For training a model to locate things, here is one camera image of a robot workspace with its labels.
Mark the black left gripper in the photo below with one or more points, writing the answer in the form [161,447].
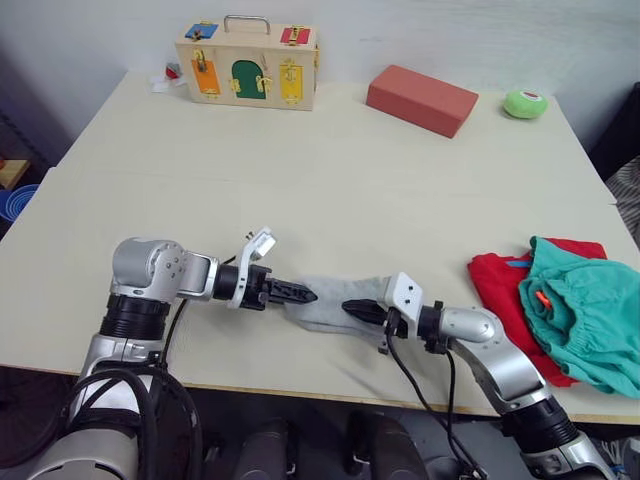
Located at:
[257,290]

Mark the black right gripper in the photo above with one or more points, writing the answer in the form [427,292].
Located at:
[395,330]

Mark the grey knit sock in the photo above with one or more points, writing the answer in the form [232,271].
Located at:
[320,316]
[330,286]

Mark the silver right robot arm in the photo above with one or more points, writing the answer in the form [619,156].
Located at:
[500,350]

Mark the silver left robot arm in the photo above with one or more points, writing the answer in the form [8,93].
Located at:
[150,272]

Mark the red t-shirt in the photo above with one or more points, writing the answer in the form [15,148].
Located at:
[495,285]

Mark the green shorts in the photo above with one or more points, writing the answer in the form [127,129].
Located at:
[590,305]

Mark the dark rounded shape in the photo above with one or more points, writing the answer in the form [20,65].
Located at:
[385,445]
[270,450]

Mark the red brick-shaped block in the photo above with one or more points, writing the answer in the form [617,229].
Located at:
[420,97]

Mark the wooden lock activity box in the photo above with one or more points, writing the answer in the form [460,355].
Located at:
[250,55]

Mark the small red grey toy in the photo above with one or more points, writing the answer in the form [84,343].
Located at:
[173,71]

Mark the green round plush toy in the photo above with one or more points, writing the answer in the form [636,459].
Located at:
[525,106]

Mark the striped grey cloth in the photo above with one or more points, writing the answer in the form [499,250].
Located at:
[627,195]

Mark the blue plastic basket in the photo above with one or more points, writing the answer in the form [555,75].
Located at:
[20,202]

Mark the light wooden board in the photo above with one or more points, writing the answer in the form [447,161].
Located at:
[12,172]

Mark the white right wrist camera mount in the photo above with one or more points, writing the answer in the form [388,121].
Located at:
[405,295]

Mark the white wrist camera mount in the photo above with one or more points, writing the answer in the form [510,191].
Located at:
[405,295]
[260,243]

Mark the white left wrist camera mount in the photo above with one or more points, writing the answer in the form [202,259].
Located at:
[260,243]

